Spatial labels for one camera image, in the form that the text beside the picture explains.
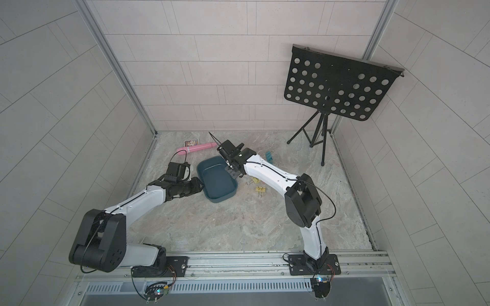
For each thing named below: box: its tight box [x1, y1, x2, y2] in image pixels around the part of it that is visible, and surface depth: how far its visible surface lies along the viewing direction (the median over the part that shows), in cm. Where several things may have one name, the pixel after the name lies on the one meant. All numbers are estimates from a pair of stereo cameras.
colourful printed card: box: [183, 137, 200, 148], surface depth 111 cm
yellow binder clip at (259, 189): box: [255, 186, 267, 198], surface depth 93 cm
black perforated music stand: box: [283, 44, 405, 167], surface depth 78 cm
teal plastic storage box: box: [196, 155, 238, 204], surface depth 97 cm
